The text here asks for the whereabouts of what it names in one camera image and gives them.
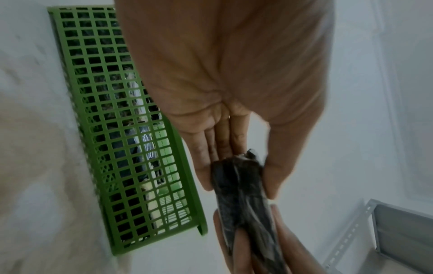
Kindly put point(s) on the person's left hand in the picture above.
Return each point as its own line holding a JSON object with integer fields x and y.
{"x": 220, "y": 59}

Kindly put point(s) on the person's right hand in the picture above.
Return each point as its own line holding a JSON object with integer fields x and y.
{"x": 301, "y": 257}

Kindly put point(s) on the small black packet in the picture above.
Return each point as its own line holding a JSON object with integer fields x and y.
{"x": 243, "y": 192}

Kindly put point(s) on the green plastic mesh basket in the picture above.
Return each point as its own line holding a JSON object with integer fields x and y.
{"x": 191, "y": 187}

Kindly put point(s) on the grey metal rack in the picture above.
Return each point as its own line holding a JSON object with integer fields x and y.
{"x": 399, "y": 230}

